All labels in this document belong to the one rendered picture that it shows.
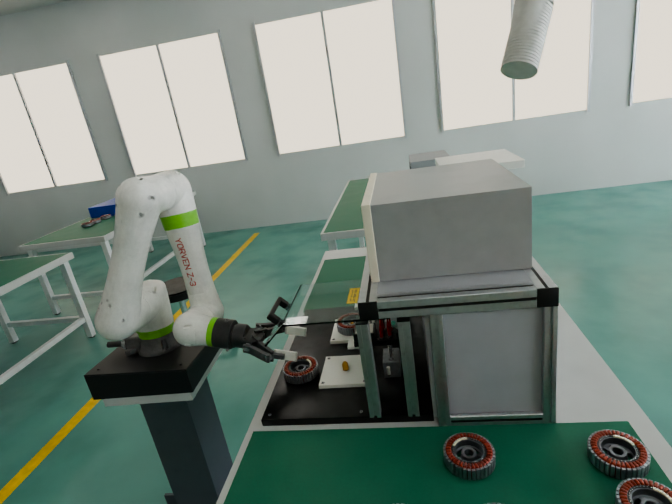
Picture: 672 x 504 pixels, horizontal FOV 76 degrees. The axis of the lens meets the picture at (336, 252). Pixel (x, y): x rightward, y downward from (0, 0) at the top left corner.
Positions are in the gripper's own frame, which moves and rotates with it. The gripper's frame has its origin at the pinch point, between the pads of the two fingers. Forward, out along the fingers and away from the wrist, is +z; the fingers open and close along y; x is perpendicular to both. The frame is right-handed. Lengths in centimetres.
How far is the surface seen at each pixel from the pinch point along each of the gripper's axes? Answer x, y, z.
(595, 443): 7, 32, 72
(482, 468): 1, 38, 48
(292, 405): -11.2, 14.5, 1.8
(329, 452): -10.2, 30.0, 14.7
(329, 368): -8.0, -0.6, 10.2
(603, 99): 83, -472, 270
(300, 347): -12.2, -15.7, -2.1
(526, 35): 101, -108, 75
